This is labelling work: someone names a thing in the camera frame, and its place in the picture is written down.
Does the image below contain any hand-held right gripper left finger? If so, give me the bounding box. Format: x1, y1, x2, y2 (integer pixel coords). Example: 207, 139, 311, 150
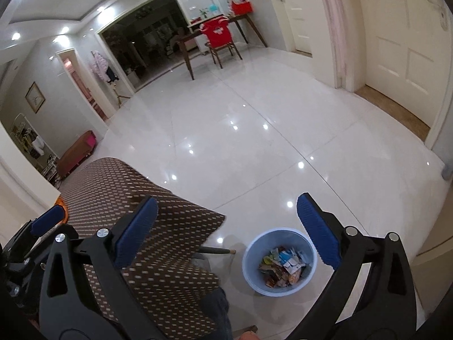
39, 195, 167, 340

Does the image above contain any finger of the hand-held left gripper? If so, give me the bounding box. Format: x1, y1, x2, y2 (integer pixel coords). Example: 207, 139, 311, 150
21, 205, 76, 252

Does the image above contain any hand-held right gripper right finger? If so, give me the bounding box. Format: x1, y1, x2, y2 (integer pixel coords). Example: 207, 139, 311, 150
287, 193, 416, 340

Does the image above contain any pile of mixed wrappers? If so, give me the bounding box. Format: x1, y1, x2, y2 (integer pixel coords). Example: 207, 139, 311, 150
258, 244, 311, 288

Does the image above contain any light blue plastic bin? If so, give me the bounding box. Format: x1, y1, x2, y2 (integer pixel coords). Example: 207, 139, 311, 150
242, 229, 316, 296

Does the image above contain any orange packet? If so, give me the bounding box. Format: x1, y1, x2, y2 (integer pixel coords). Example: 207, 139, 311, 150
53, 195, 69, 222

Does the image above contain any brown dotted tablecloth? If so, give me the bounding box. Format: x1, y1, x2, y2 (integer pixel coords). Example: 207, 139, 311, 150
58, 158, 227, 333

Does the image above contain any brown wooden bench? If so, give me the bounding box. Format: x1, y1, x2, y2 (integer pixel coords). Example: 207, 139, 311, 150
56, 130, 97, 178

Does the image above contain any white shoe rack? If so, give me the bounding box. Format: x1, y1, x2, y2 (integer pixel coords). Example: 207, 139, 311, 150
10, 113, 59, 185

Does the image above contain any dark metal table leg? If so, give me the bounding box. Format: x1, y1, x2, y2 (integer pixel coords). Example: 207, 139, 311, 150
198, 246, 236, 256

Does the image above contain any person's jeans leg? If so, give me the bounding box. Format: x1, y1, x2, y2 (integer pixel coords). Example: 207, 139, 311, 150
202, 287, 234, 340

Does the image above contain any coat rack with clothes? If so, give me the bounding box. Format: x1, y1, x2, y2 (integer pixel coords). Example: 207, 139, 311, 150
90, 51, 133, 109

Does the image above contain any long dark wooden table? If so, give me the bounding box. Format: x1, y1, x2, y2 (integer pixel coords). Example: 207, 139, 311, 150
177, 13, 269, 80

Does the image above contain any dark glass sliding door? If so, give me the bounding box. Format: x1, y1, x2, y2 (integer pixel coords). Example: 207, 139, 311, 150
99, 0, 192, 91

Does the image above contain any white panel door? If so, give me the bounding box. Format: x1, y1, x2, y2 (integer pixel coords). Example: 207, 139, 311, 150
361, 0, 453, 94

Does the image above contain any chair with red cover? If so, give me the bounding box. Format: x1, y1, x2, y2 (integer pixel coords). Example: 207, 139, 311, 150
200, 16, 243, 69

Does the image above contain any white narrow door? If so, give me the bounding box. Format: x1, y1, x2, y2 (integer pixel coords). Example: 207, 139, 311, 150
272, 0, 314, 58

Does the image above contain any red bag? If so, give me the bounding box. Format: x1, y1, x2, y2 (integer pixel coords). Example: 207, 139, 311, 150
231, 0, 255, 15

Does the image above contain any framed wall picture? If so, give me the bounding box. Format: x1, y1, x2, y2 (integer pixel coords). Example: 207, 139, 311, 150
25, 81, 46, 114

